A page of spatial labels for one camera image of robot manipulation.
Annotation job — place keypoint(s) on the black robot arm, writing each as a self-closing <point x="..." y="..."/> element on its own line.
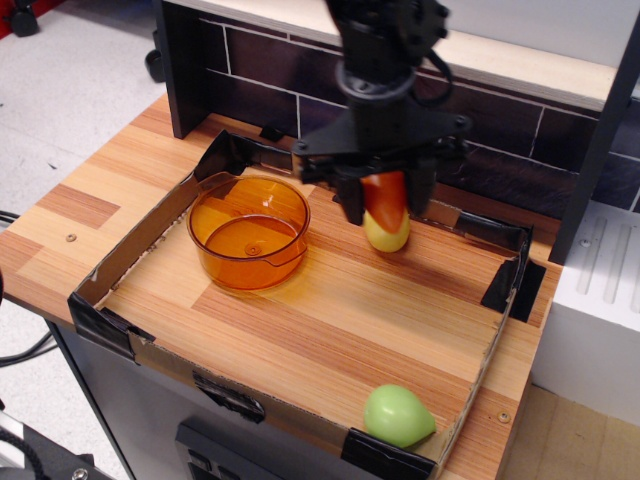
<point x="383" y="39"/>

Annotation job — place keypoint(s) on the black metal bracket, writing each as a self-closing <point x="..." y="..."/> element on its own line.
<point x="27" y="454"/>

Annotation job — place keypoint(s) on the transparent orange plastic pot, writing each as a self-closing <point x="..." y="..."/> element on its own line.
<point x="249" y="231"/>

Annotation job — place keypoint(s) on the cardboard fence with black tape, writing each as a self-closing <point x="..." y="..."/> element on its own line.
<point x="281" y="375"/>

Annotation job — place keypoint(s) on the green toy pear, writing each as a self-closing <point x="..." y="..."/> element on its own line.
<point x="397" y="416"/>

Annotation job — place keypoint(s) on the black oven control panel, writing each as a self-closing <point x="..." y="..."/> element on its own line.
<point x="205" y="458"/>

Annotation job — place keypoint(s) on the dark metal post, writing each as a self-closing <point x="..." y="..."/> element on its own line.
<point x="611" y="116"/>

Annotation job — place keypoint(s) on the dark brick backsplash panel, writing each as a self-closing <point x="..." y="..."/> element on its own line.
<point x="272" y="64"/>

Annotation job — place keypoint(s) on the yellow toy potato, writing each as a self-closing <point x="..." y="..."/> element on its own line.
<point x="382" y="240"/>

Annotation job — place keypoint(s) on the white ridged cabinet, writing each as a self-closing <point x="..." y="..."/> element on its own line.
<point x="589" y="350"/>

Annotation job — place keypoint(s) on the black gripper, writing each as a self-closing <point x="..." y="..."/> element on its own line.
<point x="385" y="128"/>

